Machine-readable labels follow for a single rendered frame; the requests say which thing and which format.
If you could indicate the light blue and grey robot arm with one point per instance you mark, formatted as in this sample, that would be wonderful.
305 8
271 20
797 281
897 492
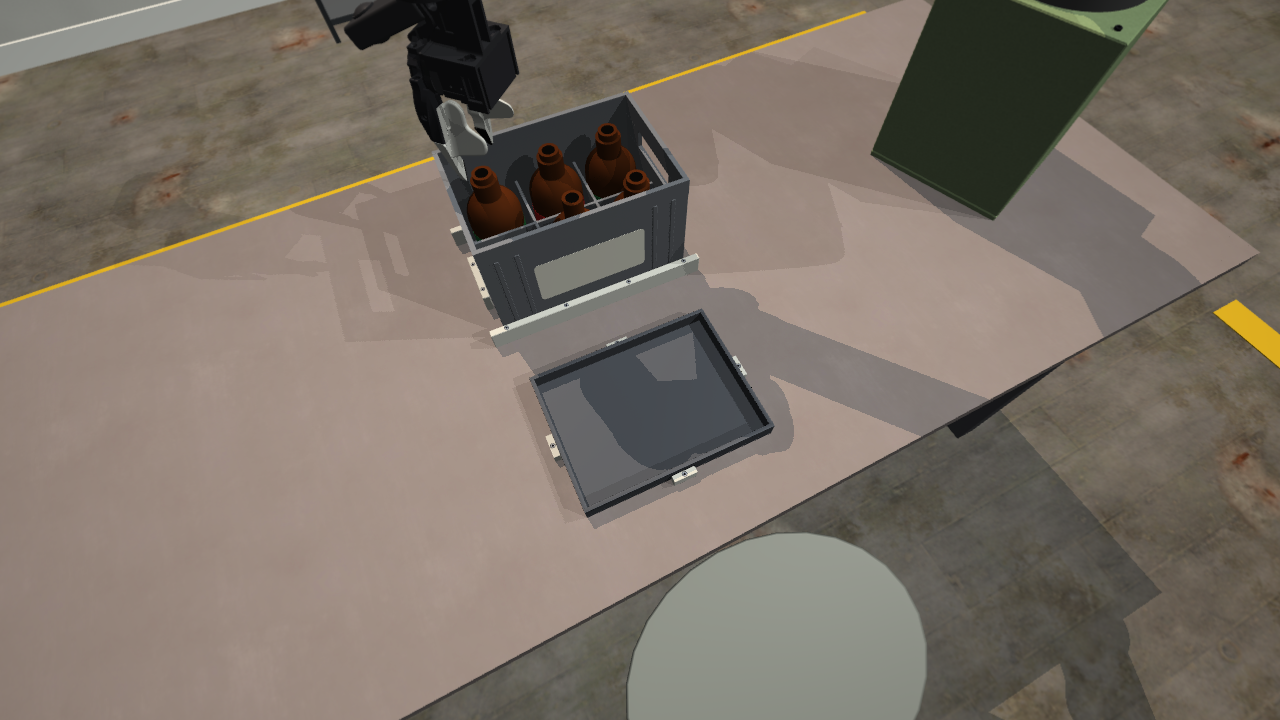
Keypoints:
375 22

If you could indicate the brown bottle with blue label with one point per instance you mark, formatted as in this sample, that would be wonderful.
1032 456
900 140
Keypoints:
573 204

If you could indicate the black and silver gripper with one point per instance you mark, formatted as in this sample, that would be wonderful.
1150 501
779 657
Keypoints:
456 44

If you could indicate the dark grey divided crate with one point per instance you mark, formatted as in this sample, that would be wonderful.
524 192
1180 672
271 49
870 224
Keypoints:
533 268

